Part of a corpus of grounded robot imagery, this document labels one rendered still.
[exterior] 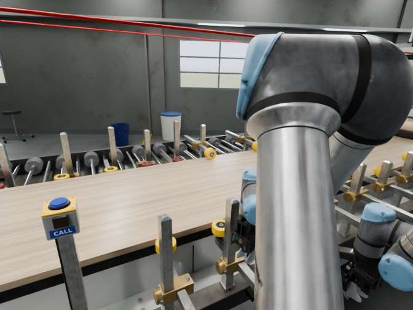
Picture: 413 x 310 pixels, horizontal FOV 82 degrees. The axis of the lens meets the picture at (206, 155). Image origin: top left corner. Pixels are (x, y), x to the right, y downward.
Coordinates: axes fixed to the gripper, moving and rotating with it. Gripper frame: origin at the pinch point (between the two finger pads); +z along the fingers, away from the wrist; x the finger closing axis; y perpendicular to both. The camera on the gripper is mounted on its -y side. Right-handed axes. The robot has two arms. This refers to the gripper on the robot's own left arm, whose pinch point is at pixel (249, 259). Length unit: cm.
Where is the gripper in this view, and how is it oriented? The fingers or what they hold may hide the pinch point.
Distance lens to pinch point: 94.7
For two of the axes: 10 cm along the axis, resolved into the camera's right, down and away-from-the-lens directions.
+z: -0.3, 9.4, 3.4
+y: -6.8, 2.3, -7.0
